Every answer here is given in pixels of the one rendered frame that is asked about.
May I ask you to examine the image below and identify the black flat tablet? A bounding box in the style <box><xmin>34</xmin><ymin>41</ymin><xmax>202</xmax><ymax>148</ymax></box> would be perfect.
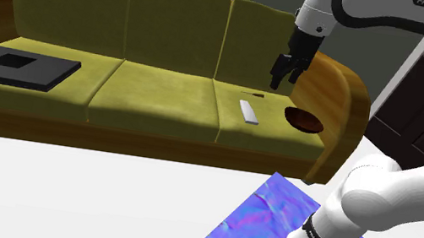
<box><xmin>0</xmin><ymin>44</ymin><xmax>84</xmax><ymax>98</ymax></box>

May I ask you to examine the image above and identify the olive green sofa wooden frame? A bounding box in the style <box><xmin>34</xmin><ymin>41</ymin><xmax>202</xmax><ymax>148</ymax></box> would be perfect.
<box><xmin>0</xmin><ymin>0</ymin><xmax>387</xmax><ymax>192</ymax></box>

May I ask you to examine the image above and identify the thin dark pen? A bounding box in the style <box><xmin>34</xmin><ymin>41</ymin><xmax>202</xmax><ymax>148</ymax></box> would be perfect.
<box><xmin>240</xmin><ymin>90</ymin><xmax>266</xmax><ymax>100</ymax></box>

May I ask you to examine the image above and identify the brown wooden bowl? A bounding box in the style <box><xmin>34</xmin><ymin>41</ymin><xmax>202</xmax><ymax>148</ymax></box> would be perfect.
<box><xmin>281</xmin><ymin>105</ymin><xmax>327</xmax><ymax>135</ymax></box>

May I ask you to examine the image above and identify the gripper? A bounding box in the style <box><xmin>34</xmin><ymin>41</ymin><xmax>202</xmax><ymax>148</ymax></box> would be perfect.
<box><xmin>268</xmin><ymin>24</ymin><xmax>327</xmax><ymax>97</ymax></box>

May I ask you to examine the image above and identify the white remote control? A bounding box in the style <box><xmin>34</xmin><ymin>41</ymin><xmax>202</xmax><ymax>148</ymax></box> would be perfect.
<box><xmin>236</xmin><ymin>99</ymin><xmax>262</xmax><ymax>127</ymax></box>

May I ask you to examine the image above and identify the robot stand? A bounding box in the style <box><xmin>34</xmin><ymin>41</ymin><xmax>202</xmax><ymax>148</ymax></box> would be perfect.
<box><xmin>194</xmin><ymin>161</ymin><xmax>409</xmax><ymax>238</ymax></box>

